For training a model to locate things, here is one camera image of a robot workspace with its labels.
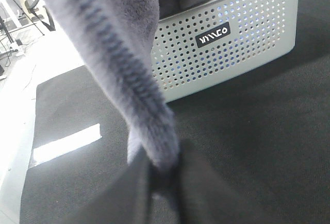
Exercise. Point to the grey perforated laundry basket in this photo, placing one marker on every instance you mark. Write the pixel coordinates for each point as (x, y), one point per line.
(219, 40)

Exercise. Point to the grey microfibre towel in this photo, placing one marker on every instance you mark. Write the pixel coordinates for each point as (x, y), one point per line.
(115, 38)

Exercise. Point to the left clear tape strip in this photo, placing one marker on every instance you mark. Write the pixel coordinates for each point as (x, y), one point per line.
(65, 145)

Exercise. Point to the black table mat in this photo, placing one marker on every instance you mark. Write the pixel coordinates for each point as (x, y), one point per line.
(265, 132)

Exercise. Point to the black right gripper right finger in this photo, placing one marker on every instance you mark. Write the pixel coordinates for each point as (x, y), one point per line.
(203, 196)

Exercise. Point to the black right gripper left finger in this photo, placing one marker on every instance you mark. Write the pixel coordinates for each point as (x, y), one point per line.
(126, 200)

